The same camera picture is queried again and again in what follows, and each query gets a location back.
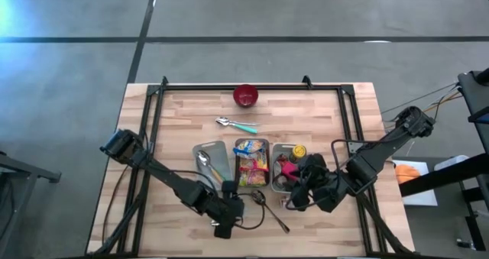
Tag lime chili ramen packet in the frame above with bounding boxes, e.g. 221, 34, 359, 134
238, 169, 267, 187

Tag dark grey plastic bin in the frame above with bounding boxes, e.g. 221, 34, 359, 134
233, 137, 271, 189

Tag teal-handled spoon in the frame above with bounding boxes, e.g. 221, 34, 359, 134
215, 117, 259, 134

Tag red box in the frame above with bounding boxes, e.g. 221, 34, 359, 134
277, 157, 301, 182

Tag red-handled spoon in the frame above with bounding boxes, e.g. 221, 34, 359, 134
196, 150, 213, 169

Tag light grey plastic bin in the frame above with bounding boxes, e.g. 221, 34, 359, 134
270, 142, 308, 194
192, 140, 233, 191

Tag red bowl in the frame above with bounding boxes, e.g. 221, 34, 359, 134
232, 83, 260, 108

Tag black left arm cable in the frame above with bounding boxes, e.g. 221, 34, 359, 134
151, 169, 267, 231

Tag yellow and blue ramen packet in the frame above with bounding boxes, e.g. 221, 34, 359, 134
232, 139, 267, 160

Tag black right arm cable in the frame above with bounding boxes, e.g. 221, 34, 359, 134
284, 138, 370, 212

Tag orange object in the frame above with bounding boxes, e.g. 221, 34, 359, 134
394, 163, 421, 185

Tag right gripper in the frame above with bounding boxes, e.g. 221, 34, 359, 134
283, 153, 351, 214

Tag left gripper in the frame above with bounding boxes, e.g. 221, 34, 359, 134
211, 180, 245, 240

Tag white sheet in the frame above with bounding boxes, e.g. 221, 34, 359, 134
393, 159, 439, 207

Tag white container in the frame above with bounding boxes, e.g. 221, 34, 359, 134
433, 154, 470, 172

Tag dark metal spoon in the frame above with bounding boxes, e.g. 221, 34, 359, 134
251, 189, 291, 235

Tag small black device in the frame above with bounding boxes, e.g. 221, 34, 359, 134
456, 238, 477, 251

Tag grey metal table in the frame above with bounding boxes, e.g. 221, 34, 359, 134
0, 151, 62, 252

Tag black aluminium rig frame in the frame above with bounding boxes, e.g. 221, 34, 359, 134
93, 75, 416, 257

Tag thin cable bundle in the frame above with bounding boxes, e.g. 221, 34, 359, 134
380, 82, 461, 130

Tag plain silver spoon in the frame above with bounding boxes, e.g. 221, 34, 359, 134
217, 116, 261, 127

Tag yellow-lidded jar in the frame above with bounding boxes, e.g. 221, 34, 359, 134
289, 144, 308, 164

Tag black equipment stand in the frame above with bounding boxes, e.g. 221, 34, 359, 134
399, 68, 489, 252

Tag yellow-handled spoon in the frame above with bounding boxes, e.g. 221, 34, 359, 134
206, 163, 226, 184

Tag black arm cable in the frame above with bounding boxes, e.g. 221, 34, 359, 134
284, 138, 370, 212
151, 169, 267, 231

